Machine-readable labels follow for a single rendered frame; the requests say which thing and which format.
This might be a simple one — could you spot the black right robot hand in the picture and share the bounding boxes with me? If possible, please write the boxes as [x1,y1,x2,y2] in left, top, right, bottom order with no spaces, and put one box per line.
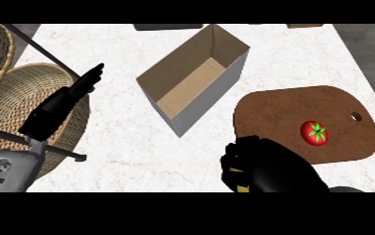
[218,135,331,193]

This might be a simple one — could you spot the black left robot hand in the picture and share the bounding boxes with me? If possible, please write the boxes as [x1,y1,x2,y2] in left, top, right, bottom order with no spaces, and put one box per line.
[18,62,105,143]

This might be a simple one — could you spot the brown wooden cutting board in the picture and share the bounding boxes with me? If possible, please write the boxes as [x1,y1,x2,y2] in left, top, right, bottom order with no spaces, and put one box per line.
[233,84,375,166]

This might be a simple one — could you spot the open cardboard box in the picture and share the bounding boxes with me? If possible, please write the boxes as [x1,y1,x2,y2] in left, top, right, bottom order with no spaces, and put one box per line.
[134,24,252,139]

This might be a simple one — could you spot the large wicker basket tier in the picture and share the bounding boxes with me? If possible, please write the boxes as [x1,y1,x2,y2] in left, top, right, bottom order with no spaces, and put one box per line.
[0,61,93,181]

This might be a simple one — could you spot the red tomato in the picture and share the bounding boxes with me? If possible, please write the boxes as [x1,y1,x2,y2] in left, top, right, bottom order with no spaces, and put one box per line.
[298,120,329,148]

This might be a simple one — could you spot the small wicker basket tier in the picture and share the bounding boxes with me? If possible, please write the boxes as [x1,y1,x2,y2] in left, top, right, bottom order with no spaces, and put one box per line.
[0,24,18,80]

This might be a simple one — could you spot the dark grey flat appliance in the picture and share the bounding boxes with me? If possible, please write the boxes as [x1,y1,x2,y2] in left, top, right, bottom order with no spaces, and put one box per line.
[133,23,205,32]

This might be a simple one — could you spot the brown wooden block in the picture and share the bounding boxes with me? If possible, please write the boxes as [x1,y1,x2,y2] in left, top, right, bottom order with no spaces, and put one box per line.
[285,23,325,30]

